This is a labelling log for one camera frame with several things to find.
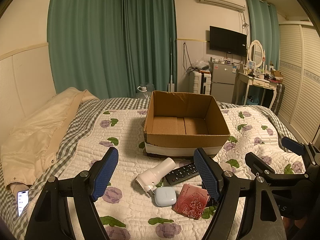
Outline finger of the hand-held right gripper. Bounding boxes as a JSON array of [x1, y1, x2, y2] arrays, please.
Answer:
[[245, 152, 307, 188], [281, 136, 320, 167]]

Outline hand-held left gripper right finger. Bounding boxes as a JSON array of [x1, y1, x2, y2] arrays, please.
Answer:
[[194, 147, 287, 240]]

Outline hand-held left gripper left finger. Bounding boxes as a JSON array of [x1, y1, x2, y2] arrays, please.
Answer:
[[25, 147, 119, 240]]

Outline black remote control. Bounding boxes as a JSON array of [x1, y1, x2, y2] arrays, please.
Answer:
[[165, 162, 200, 186]]

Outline pink rose-print box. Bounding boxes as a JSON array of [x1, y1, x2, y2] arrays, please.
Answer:
[[172, 183, 210, 220]]

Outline light blue earbuds case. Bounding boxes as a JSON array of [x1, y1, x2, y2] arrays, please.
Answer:
[[154, 186, 178, 207]]

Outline brown cardboard box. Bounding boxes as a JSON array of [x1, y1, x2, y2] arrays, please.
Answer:
[[143, 90, 231, 157]]

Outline white cylindrical plug-in device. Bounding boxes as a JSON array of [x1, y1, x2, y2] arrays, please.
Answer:
[[136, 158, 179, 197]]

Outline dark checked suitcase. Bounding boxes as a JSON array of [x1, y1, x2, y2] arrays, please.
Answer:
[[271, 82, 285, 115]]

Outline blue plastic basket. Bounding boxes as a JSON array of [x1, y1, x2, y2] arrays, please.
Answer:
[[244, 94, 259, 105]]

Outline floral quilted bed cover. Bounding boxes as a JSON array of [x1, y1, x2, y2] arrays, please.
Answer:
[[0, 96, 300, 230]]

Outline white slatted wardrobe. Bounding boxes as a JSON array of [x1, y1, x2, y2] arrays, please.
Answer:
[[277, 20, 320, 140]]

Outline white dressing table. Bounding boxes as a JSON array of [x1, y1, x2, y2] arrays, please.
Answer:
[[232, 71, 278, 109]]

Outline cluster of cosmetic bottles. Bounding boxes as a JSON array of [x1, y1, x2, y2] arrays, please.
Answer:
[[240, 62, 284, 82]]

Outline cream puffy jacket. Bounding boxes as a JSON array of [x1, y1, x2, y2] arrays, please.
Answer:
[[0, 87, 100, 193]]

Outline smartphone with lit screen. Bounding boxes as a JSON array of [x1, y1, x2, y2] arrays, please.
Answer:
[[17, 190, 29, 217]]

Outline silver mini fridge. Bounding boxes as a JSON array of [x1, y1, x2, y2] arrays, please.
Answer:
[[211, 61, 237, 104]]

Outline white ribbed suitcase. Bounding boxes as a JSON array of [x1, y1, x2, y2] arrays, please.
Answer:
[[192, 70, 213, 95]]

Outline clear water jug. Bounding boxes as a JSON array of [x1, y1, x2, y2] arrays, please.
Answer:
[[136, 82, 153, 99]]

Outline white oval vanity mirror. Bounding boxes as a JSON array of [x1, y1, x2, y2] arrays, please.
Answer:
[[248, 39, 265, 68]]

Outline white flat mop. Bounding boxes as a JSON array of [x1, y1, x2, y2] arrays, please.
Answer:
[[167, 37, 177, 92]]

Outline cluster of small jars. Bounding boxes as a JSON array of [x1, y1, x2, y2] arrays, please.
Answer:
[[211, 57, 237, 65]]

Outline clear plastic bag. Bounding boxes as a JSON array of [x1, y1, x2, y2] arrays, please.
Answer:
[[194, 60, 210, 71]]

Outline cream padded headboard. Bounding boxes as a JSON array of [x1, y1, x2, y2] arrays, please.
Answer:
[[0, 42, 57, 140]]

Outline light teal curtain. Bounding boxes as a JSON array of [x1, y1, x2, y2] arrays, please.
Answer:
[[245, 0, 280, 68]]

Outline green curtain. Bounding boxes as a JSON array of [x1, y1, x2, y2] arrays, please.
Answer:
[[120, 0, 177, 98], [47, 0, 125, 100]]

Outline black wall television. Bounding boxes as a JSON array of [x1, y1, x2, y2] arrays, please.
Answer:
[[209, 26, 247, 57]]

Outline hanging black cables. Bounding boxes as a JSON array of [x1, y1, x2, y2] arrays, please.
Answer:
[[182, 42, 198, 74]]

